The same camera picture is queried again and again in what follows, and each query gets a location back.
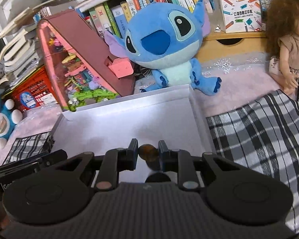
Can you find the blue Stitch plush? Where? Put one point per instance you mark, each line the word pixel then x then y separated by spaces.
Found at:
pixel 165 38

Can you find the Doraemon plush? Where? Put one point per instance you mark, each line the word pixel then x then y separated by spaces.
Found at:
pixel 9 117

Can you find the black makeup brush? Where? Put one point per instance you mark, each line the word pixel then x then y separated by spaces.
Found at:
pixel 151 156

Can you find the black white plaid cloth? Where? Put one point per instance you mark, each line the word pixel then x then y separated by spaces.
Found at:
pixel 249 187

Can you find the label printer box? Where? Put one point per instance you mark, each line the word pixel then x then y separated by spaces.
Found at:
pixel 234 16

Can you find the stack of books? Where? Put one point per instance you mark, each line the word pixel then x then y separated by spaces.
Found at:
pixel 20 52

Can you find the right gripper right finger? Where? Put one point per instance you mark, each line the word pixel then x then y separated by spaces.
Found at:
pixel 180 162

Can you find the red plastic crate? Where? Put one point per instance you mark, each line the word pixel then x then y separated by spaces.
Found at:
pixel 35 91

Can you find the black round lid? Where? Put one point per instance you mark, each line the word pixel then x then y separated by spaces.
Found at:
pixel 158 177

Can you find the pink triangular diorama house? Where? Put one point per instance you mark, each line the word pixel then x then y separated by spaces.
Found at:
pixel 79 64

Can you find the brown haired doll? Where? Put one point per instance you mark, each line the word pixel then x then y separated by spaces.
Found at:
pixel 282 31

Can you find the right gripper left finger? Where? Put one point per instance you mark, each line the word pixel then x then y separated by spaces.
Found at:
pixel 112 163

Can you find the wooden drawer box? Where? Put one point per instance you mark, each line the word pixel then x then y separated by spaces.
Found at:
pixel 219 45

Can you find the white cardboard box tray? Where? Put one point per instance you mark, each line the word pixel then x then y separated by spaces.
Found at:
pixel 172 115

